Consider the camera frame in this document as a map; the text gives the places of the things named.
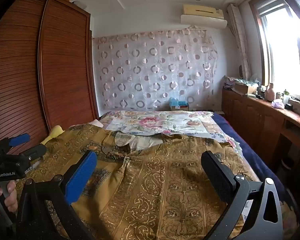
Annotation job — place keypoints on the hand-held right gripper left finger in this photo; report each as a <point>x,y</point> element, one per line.
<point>81,177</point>

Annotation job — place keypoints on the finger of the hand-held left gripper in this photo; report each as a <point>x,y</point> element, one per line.
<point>20,139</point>
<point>35,152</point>

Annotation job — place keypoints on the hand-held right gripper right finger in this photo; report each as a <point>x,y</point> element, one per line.
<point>218,177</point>

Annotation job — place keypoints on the golden patterned garment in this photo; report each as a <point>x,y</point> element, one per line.
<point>152,180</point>

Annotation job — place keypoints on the person's left hand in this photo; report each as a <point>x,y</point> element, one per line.
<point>12,200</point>

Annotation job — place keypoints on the yellow cloth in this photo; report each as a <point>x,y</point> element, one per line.
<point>53,133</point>

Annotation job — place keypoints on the navy blue blanket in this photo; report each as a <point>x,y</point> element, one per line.
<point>250,155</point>

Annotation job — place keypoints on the white cloth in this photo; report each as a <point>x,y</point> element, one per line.
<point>97,123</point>

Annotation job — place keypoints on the long wooden cabinet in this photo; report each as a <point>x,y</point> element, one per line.
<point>255,120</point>

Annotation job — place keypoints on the floral quilt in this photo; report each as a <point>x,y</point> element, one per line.
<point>160,122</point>

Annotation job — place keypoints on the wooden slatted wardrobe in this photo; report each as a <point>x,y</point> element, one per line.
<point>60,67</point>

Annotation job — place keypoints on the blue box on bed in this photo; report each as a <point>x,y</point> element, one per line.
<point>178,105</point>

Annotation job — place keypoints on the brown cardboard box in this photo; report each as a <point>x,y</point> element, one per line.
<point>245,88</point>

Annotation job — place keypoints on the pink plastic bag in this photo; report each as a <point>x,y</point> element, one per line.
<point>278,104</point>

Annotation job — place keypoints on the folded fabric pile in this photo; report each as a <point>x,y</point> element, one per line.
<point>229,83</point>

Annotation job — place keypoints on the pink bottle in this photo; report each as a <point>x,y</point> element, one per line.
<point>270,93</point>

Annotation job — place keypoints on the circle patterned sheer curtain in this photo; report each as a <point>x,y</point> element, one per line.
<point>152,67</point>

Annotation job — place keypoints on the beige window curtain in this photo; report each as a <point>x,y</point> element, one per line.
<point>240,42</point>

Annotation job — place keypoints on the wood framed window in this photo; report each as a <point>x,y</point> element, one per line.
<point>282,55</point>

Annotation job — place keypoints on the wall air conditioner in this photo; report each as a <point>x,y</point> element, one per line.
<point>202,20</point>

